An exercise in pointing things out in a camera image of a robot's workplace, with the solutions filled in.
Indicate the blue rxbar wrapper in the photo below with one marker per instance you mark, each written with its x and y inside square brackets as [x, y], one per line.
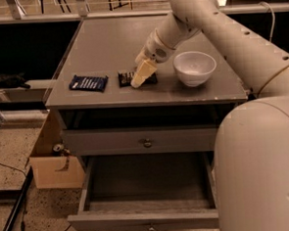
[89, 83]

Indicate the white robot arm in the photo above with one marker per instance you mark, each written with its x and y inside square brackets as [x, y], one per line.
[252, 144]

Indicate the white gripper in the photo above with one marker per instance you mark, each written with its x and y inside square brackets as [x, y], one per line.
[154, 49]

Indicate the round brass drawer knob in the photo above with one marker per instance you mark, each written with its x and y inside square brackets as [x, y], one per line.
[147, 143]

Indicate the cardboard box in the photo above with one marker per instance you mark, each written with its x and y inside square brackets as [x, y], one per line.
[54, 170]

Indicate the open grey lower drawer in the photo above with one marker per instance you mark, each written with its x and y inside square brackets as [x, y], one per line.
[147, 192]

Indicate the black cloth on rail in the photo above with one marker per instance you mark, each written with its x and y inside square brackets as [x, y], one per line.
[12, 81]

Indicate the white ceramic bowl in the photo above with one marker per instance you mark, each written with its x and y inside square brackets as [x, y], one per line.
[194, 68]

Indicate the brown chocolate rxbar wrapper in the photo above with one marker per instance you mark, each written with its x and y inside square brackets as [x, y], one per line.
[125, 78]

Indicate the grey wooden drawer cabinet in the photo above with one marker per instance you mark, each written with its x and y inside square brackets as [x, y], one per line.
[106, 46]

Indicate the closed grey upper drawer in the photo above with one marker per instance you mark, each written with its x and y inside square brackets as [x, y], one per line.
[177, 139]

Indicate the black pole on floor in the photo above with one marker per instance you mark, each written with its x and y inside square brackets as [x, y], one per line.
[18, 197]

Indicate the metal soda can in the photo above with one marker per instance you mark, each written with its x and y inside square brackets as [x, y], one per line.
[58, 148]

